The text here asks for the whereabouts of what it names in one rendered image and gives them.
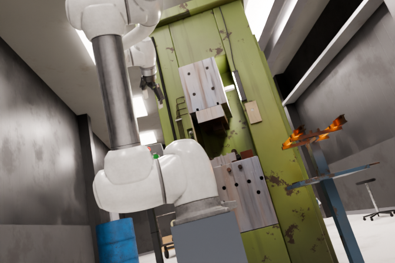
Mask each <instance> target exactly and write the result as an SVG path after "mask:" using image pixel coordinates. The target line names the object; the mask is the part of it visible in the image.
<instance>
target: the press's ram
mask: <svg viewBox="0 0 395 263"><path fill-rule="evenodd" d="M178 71H179V75H180V79H181V82H182V87H183V91H184V94H185V99H186V104H187V107H188V111H189V114H190V115H191V116H192V117H193V119H194V120H195V122H196V123H197V124H198V120H197V117H196V112H197V111H200V110H203V109H207V108H210V107H213V106H217V105H220V104H221V106H222V108H223V111H224V113H225V115H226V117H227V119H229V118H232V117H233V116H232V112H231V110H230V106H229V103H228V100H227V96H226V93H225V92H228V91H231V90H234V89H235V88H234V85H230V86H227V87H223V83H222V79H221V77H220V73H219V70H218V68H217V64H216V62H215V59H214V57H211V58H207V59H204V60H201V61H198V62H195V63H192V64H189V65H186V66H182V67H180V68H178ZM198 125H199V124H198ZM199 126H200V125H199ZM200 127H201V126H200Z"/></svg>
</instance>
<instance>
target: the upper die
mask: <svg viewBox="0 0 395 263"><path fill-rule="evenodd" d="M196 117H197V121H198V123H199V125H200V126H201V128H202V129H203V130H204V131H205V132H206V134H207V135H208V136H209V135H211V134H215V132H214V131H213V126H212V123H216V122H219V121H221V122H222V124H223V126H224V128H225V129H226V130H229V129H230V127H229V123H228V120H227V117H226V115H225V113H224V111H223V108H222V106H221V104H220V105H217V106H213V107H210V108H207V109H203V110H200V111H197V112H196Z"/></svg>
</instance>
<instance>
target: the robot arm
mask: <svg viewBox="0 0 395 263"><path fill-rule="evenodd" d="M65 8H66V15H67V19H68V21H69V23H70V24H71V25H72V27H73V28H75V29H77V30H79V31H83V32H84V34H85V36H86V38H87V39H88V41H90V42H91V43H92V49H93V55H94V59H95V65H96V72H97V76H98V82H99V87H100V90H101V96H102V102H103V109H104V112H105V119H106V125H107V129H108V135H109V141H110V145H111V151H109V152H108V153H107V155H106V157H105V159H104V161H105V163H104V170H100V171H98V173H97V175H96V176H95V179H94V181H93V193H94V196H95V200H96V203H97V205H98V207H99V208H101V209H103V210H106V211H109V212H112V213H132V212H136V211H142V210H147V209H150V208H153V207H157V206H159V205H162V204H172V203H174V206H175V213H176V219H175V220H174V221H173V226H176V225H180V224H184V223H187V222H192V221H196V220H200V219H203V218H207V217H212V216H215V215H219V214H223V213H228V212H230V211H231V210H232V209H234V208H237V206H238V204H237V201H225V202H223V201H220V198H219V195H218V191H217V184H216V179H215V175H214V172H213V169H212V165H211V163H210V160H209V158H208V156H207V154H206V152H205V151H204V149H203V148H202V146H201V145H200V144H199V143H197V142H196V141H195V140H193V139H181V140H176V141H174V142H172V143H171V144H170V145H168V146H167V147H166V148H165V149H164V151H163V156H162V157H160V158H158V159H154V160H153V158H152V155H151V153H150V150H149V149H148V148H147V147H146V146H144V145H143V144H142V145H141V141H140V135H139V129H138V123H137V119H136V113H135V107H134V103H133V97H132V91H131V87H130V81H129V75H128V69H127V68H128V67H130V66H139V68H140V73H141V75H142V77H141V81H140V86H139V87H140V88H142V91H143V97H144V100H146V99H148V91H147V89H146V88H147V86H148V87H150V88H151V89H152V90H153V91H154V93H155V95H156V97H157V98H158V108H159V109H161V108H162V107H163V101H162V100H164V99H165V97H164V95H163V93H162V91H161V88H160V85H159V83H158V84H156V82H155V79H156V52H155V47H154V45H153V42H152V40H151V38H150V37H148V36H149V35H150V34H151V33H152V32H153V30H154V29H155V27H156V25H157V24H158V22H159V21H160V18H161V16H162V14H163V0H66V1H65ZM131 24H138V26H137V27H136V28H134V29H133V30H131V31H130V32H129V33H127V34H126V35H125V36H124V34H125V25H131ZM153 87H155V88H153Z"/></svg>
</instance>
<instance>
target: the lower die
mask: <svg viewBox="0 0 395 263"><path fill-rule="evenodd" d="M233 160H237V158H236V154H235V152H232V153H229V154H228V153H226V155H225V156H222V155H220V156H219V157H215V158H214V160H210V163H211V165H212V168H214V167H218V166H220V165H225V164H229V163H231V162H232V161H233Z"/></svg>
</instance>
